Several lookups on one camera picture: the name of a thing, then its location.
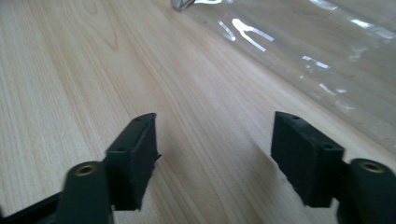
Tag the clear plastic pouch white trim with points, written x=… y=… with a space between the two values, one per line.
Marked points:
x=311 y=62

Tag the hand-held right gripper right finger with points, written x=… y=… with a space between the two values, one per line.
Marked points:
x=305 y=161

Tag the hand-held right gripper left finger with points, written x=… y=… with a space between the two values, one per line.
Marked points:
x=130 y=168

